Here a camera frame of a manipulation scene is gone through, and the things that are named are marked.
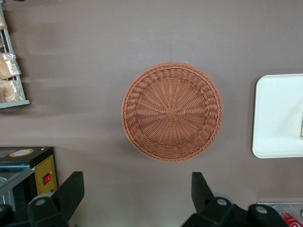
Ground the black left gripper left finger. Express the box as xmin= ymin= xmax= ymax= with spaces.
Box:
xmin=27 ymin=171 xmax=85 ymax=227

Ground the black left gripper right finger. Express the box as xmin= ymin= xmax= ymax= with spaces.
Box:
xmin=181 ymin=171 xmax=235 ymax=227

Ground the round brown wicker basket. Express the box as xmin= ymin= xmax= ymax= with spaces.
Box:
xmin=121 ymin=62 xmax=224 ymax=163

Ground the cream plastic tray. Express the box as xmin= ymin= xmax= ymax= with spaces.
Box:
xmin=251 ymin=73 xmax=303 ymax=159

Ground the tray of packaged snacks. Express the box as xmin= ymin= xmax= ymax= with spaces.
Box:
xmin=0 ymin=0 xmax=31 ymax=110

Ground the black food warmer cabinet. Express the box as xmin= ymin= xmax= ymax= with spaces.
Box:
xmin=0 ymin=146 xmax=59 ymax=211

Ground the clear acrylic bottle rack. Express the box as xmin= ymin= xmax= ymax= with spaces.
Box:
xmin=257 ymin=202 xmax=303 ymax=227

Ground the red cola bottle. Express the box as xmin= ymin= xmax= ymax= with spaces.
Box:
xmin=280 ymin=211 xmax=303 ymax=227

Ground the clear bag of crackers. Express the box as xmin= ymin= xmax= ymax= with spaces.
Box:
xmin=0 ymin=52 xmax=21 ymax=79
xmin=0 ymin=79 xmax=24 ymax=103

